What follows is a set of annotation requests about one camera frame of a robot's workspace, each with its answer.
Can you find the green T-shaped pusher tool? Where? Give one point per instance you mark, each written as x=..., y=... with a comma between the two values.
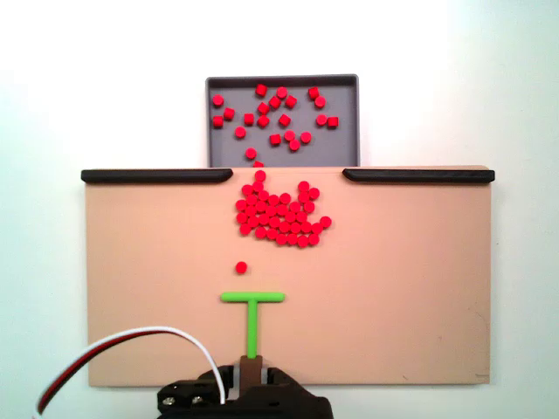
x=252, y=327

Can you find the grey square tray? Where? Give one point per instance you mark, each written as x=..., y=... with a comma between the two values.
x=340, y=144

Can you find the black edge rail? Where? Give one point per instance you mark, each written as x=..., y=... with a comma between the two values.
x=419, y=176
x=153, y=176

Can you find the beige flat board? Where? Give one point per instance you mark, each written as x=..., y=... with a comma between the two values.
x=393, y=283

